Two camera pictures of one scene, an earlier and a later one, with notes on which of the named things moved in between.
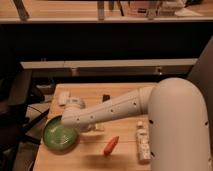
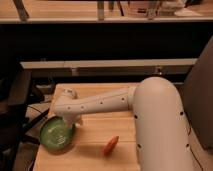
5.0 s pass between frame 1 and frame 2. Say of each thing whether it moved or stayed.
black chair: stayed
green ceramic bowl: stayed
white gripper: moved
